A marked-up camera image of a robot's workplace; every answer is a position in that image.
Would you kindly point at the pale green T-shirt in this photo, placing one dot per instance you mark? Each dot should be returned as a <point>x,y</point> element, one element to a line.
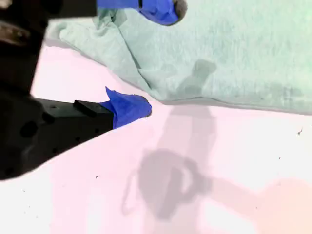
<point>219,48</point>

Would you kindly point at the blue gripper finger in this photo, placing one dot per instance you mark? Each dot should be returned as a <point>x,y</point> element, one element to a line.
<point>126,107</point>
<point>151,9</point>

